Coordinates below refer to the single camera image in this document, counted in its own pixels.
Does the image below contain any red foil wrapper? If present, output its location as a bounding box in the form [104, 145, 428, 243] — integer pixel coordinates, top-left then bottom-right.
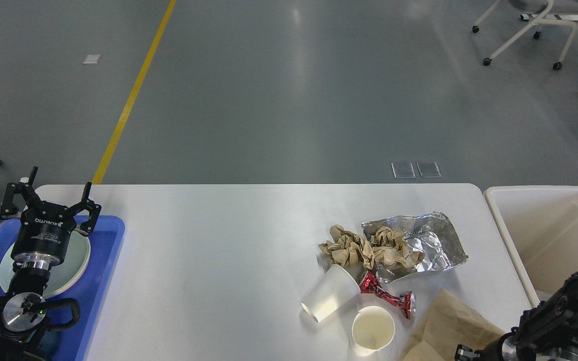
[359, 270, 416, 320]

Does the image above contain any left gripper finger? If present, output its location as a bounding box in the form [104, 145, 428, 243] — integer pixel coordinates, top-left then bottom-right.
[0, 166, 45, 222]
[63, 182, 102, 236]

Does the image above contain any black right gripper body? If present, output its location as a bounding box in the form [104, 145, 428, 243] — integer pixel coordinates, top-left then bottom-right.
[477, 334, 518, 360]

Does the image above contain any upright white paper cup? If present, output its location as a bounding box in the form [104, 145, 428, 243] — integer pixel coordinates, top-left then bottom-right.
[350, 305, 395, 356]

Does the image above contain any brown paper bag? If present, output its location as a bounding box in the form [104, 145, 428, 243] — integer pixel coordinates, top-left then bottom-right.
[400, 289, 504, 360]

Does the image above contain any floor outlet cover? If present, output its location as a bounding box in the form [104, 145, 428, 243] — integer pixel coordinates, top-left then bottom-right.
[391, 161, 416, 179]
[416, 161, 442, 178]

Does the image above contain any floor outlet cover left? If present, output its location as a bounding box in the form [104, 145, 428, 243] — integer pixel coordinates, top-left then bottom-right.
[391, 161, 416, 179]

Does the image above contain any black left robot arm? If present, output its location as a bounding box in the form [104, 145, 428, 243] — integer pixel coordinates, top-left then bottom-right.
[0, 166, 101, 360]

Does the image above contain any light green plate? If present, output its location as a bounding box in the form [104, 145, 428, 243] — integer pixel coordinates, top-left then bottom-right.
[0, 233, 91, 299]

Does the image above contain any floor outlet cover right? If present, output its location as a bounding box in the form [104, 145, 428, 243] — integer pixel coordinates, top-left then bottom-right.
[416, 161, 442, 178]

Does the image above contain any blue plastic tray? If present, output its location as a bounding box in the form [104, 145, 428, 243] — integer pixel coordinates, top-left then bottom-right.
[0, 215, 125, 360]

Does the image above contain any silver foil bag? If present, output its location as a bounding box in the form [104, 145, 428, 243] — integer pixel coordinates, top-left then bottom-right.
[362, 212, 468, 284]

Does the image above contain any white plastic bin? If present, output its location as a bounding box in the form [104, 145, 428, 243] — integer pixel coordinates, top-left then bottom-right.
[484, 185, 578, 307]

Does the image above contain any brown paper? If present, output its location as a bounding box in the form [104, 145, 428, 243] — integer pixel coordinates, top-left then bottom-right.
[369, 226, 425, 270]
[318, 225, 375, 269]

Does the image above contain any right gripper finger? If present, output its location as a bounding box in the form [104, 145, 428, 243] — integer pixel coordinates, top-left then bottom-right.
[456, 343, 480, 361]

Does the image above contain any white office chair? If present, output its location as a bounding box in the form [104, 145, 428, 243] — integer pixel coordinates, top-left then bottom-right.
[482, 1, 578, 71]

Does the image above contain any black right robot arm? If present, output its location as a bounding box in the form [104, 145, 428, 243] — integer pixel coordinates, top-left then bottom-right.
[454, 272, 578, 360]

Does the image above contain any tipped white paper cup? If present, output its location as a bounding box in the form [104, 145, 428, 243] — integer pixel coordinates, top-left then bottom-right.
[301, 264, 360, 323]

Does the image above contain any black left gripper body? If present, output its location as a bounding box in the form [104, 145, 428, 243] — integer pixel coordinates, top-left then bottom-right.
[10, 217, 74, 271]

